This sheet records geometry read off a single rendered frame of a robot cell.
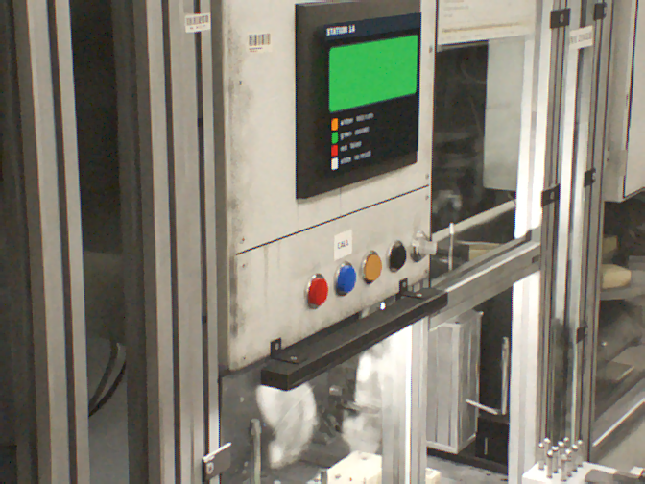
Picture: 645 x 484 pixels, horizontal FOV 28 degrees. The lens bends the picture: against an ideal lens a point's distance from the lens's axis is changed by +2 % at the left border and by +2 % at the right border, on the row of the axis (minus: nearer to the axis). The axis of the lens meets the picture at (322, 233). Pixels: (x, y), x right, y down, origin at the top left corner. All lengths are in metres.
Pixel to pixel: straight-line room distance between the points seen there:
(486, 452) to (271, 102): 1.08
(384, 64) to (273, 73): 0.19
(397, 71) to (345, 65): 0.12
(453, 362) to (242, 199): 0.99
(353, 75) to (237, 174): 0.20
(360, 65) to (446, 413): 0.97
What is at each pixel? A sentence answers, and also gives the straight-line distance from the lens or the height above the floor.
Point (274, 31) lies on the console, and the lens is 1.28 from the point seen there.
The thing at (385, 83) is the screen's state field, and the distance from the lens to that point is 1.43.
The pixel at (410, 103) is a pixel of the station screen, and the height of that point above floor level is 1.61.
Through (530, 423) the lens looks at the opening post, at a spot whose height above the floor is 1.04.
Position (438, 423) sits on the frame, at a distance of 2.23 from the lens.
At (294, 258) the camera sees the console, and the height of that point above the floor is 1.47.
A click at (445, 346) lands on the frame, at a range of 2.18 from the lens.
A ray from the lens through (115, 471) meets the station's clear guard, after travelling 1.22.
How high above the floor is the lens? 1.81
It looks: 14 degrees down
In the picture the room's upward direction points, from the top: straight up
